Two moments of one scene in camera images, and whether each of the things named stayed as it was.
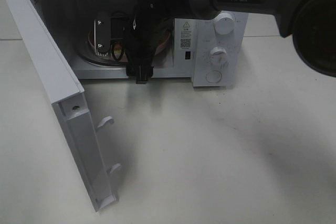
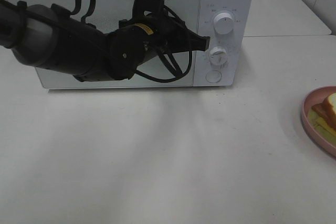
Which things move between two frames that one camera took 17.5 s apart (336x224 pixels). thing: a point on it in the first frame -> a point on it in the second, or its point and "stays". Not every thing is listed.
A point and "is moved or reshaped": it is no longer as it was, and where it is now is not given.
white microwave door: [68, 98] -> [112, 3]
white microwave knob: [224, 23] stays
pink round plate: [163, 37] is moved or reshaped
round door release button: [213, 76] stays
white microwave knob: [218, 56] stays
